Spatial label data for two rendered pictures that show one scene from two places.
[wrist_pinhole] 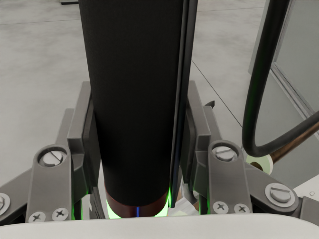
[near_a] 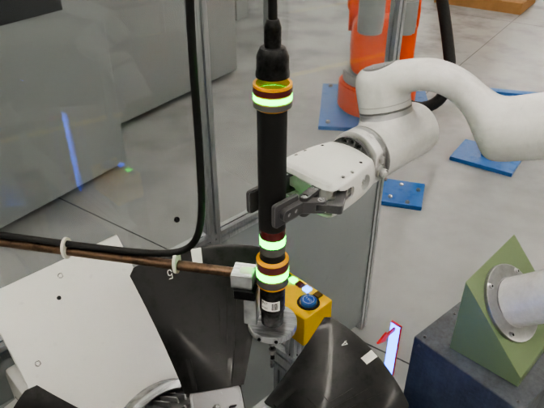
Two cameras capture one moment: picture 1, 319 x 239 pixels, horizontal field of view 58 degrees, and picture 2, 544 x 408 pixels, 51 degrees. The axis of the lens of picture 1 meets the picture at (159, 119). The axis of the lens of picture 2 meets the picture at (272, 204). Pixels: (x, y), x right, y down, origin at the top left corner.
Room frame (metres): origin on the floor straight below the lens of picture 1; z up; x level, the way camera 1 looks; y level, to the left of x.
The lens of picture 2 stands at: (0.46, 0.46, 2.02)
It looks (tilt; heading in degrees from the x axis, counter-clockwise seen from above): 33 degrees down; 231
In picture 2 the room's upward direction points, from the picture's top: straight up
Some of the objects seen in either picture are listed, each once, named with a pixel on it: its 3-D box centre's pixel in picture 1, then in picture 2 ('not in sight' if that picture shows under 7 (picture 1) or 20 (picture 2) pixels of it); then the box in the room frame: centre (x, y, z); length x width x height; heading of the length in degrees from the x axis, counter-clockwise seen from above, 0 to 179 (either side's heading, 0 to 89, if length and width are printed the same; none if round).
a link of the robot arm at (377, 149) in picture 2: not in sight; (359, 159); (-0.07, 0.00, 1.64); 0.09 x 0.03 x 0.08; 95
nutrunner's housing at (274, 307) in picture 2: not in sight; (272, 207); (0.10, 0.01, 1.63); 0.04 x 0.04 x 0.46
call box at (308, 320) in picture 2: not in sight; (295, 308); (-0.24, -0.32, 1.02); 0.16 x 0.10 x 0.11; 95
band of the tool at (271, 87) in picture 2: not in sight; (272, 95); (0.09, 0.01, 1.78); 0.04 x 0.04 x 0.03
